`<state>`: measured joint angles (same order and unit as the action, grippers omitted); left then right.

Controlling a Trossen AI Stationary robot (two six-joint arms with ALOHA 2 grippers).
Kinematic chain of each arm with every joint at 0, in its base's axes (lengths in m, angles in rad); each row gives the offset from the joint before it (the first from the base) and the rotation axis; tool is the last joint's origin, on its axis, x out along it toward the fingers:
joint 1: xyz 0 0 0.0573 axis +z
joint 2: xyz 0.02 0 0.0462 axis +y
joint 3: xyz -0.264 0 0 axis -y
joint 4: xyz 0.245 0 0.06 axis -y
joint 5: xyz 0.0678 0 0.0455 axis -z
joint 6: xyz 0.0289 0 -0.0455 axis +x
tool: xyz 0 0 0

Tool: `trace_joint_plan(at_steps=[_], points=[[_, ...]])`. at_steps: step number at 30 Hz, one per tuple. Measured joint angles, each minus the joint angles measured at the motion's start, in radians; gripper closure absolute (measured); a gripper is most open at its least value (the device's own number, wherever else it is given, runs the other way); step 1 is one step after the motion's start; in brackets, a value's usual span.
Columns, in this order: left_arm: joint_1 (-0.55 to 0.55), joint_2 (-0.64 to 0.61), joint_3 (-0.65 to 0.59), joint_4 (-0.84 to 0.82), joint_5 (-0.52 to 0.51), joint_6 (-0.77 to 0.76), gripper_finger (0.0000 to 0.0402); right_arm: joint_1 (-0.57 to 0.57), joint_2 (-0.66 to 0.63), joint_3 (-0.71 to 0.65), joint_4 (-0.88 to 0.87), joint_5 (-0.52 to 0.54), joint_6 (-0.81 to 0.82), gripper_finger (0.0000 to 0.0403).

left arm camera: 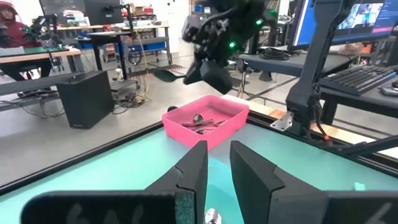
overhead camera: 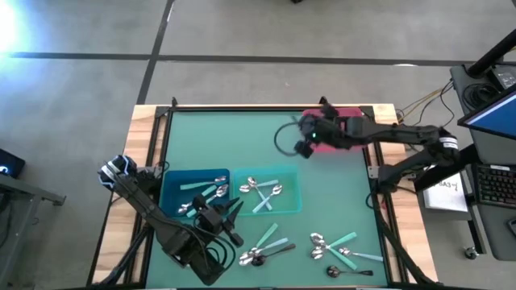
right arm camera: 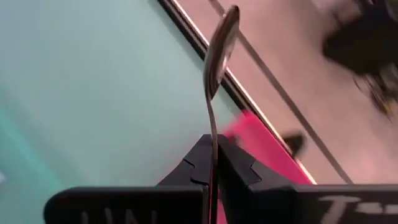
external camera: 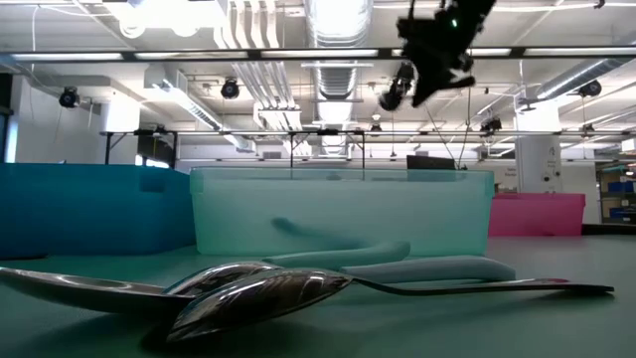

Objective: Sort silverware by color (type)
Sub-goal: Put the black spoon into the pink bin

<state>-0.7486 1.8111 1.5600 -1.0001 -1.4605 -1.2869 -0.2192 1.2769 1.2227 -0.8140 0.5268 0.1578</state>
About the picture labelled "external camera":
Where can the translucent teal plastic bin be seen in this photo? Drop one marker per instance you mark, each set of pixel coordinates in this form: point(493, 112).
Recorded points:
point(348, 199)

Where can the black hanging ceiling camera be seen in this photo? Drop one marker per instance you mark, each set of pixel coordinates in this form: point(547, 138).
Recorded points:
point(403, 79)
point(68, 98)
point(491, 125)
point(590, 88)
point(229, 91)

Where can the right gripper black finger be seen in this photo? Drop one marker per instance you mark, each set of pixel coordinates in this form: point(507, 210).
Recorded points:
point(447, 82)

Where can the black table edge rail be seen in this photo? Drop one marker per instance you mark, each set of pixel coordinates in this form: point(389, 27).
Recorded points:
point(608, 229)

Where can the black overhead frame bar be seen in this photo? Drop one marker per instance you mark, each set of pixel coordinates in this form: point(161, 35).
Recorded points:
point(254, 53)

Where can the white rectangular ceiling duct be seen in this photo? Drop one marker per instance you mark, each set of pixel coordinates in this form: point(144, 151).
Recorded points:
point(189, 104)

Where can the pink plastic bin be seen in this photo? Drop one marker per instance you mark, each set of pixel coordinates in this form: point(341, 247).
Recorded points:
point(536, 214)

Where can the silver metal spoon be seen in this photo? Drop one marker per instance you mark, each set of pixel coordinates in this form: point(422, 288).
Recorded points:
point(258, 303)

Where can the white pillar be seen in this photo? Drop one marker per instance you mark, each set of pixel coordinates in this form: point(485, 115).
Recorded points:
point(539, 164)

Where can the shelf with blue bins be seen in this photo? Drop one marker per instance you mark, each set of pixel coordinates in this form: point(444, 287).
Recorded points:
point(618, 199)

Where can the silver round ceiling duct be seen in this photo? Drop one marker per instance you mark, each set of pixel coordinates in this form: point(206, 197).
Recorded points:
point(338, 30)

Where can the black monitor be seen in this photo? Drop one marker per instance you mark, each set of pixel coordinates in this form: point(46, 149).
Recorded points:
point(156, 149)
point(429, 161)

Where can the blue plastic bin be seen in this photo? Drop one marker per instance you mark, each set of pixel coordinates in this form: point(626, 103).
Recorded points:
point(74, 209)

